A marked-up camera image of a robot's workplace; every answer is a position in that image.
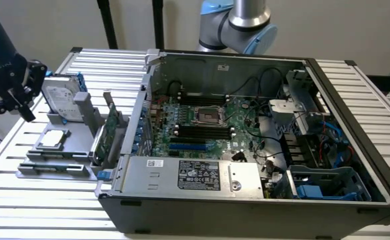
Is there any silver CPU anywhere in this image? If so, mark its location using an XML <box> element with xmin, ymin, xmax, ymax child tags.
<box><xmin>38</xmin><ymin>129</ymin><xmax>72</xmax><ymax>149</ymax></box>

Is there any black RAM slot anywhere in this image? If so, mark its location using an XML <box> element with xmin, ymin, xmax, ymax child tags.
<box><xmin>174</xmin><ymin>133</ymin><xmax>236</xmax><ymax>139</ymax></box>
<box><xmin>180</xmin><ymin>101</ymin><xmax>230</xmax><ymax>106</ymax></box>
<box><xmin>180</xmin><ymin>94</ymin><xmax>230</xmax><ymax>100</ymax></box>
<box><xmin>174</xmin><ymin>124</ymin><xmax>236</xmax><ymax>129</ymax></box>
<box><xmin>180</xmin><ymin>91</ymin><xmax>230</xmax><ymax>96</ymax></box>
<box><xmin>180</xmin><ymin>98</ymin><xmax>230</xmax><ymax>103</ymax></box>
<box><xmin>174</xmin><ymin>130</ymin><xmax>236</xmax><ymax>136</ymax></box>
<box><xmin>174</xmin><ymin>127</ymin><xmax>236</xmax><ymax>132</ymax></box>

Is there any green graphics card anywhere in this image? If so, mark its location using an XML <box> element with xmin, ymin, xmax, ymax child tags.
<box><xmin>92</xmin><ymin>101</ymin><xmax>124</xmax><ymax>166</ymax></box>

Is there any CPU socket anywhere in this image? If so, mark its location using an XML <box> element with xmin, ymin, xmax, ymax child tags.
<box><xmin>190</xmin><ymin>105</ymin><xmax>233</xmax><ymax>126</ymax></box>

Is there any grey power supply unit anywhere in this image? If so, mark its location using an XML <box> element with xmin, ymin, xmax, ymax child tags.
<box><xmin>121</xmin><ymin>156</ymin><xmax>268</xmax><ymax>200</ymax></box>

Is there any blue expansion slot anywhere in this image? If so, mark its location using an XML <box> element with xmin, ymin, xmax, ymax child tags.
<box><xmin>169</xmin><ymin>142</ymin><xmax>209</xmax><ymax>151</ymax></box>

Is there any blue case latch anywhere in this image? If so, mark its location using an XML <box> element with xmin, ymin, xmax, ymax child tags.
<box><xmin>97</xmin><ymin>169</ymin><xmax>113</xmax><ymax>181</ymax></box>

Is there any grey parts rack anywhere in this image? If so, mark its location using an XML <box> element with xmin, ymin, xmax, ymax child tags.
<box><xmin>17</xmin><ymin>91</ymin><xmax>132</xmax><ymax>181</ymax></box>

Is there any black post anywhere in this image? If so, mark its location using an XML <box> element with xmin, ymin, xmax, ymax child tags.
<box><xmin>150</xmin><ymin>0</ymin><xmax>168</xmax><ymax>50</ymax></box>
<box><xmin>97</xmin><ymin>0</ymin><xmax>120</xmax><ymax>50</ymax></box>

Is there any blue plastic disk bay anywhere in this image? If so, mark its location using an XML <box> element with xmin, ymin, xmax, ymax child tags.
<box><xmin>286</xmin><ymin>164</ymin><xmax>373</xmax><ymax>201</ymax></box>

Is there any short black wire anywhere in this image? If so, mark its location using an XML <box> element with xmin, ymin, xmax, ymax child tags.
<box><xmin>166</xmin><ymin>80</ymin><xmax>185</xmax><ymax>97</ymax></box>

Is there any metal drive cage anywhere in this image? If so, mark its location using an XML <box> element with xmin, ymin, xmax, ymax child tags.
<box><xmin>268</xmin><ymin>69</ymin><xmax>332</xmax><ymax>136</ymax></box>

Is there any long black wire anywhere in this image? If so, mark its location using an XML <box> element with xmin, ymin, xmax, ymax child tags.
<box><xmin>230</xmin><ymin>67</ymin><xmax>285</xmax><ymax>97</ymax></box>

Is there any red wire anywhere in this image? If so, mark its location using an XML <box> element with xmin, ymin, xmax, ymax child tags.
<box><xmin>316</xmin><ymin>141</ymin><xmax>357</xmax><ymax>161</ymax></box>

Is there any green RAM stick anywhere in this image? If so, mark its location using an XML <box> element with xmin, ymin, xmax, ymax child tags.
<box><xmin>20</xmin><ymin>163</ymin><xmax>84</xmax><ymax>173</ymax></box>
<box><xmin>30</xmin><ymin>150</ymin><xmax>92</xmax><ymax>158</ymax></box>

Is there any blue hard disk caddy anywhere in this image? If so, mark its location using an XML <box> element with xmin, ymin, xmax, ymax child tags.
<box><xmin>45</xmin><ymin>70</ymin><xmax>89</xmax><ymax>94</ymax></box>

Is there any open black PC case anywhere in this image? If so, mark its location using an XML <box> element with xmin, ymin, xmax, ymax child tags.
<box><xmin>97</xmin><ymin>48</ymin><xmax>390</xmax><ymax>235</ymax></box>

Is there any blue disk wire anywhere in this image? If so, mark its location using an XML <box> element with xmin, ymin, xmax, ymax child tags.
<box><xmin>318</xmin><ymin>119</ymin><xmax>354</xmax><ymax>171</ymax></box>

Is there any silver hard disk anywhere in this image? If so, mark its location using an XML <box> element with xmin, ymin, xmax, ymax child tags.
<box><xmin>41</xmin><ymin>76</ymin><xmax>85</xmax><ymax>123</ymax></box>

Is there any green motherboard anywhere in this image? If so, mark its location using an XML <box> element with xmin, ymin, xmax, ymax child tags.
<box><xmin>146</xmin><ymin>96</ymin><xmax>268</xmax><ymax>161</ymax></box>

